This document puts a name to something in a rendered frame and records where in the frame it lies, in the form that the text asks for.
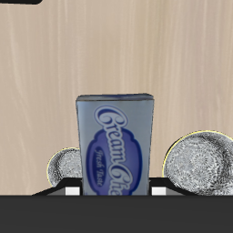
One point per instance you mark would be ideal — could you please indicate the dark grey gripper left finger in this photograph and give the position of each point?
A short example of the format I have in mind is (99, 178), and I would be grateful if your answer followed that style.
(62, 185)

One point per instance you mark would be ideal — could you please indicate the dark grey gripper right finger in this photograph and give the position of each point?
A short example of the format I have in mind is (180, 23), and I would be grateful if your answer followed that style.
(165, 184)

